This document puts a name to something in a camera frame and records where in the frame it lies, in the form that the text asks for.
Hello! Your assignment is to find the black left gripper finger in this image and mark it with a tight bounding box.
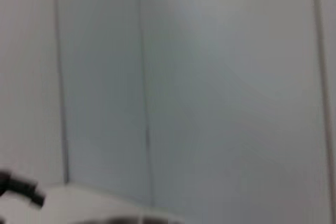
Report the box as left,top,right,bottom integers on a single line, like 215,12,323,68
0,170,46,208

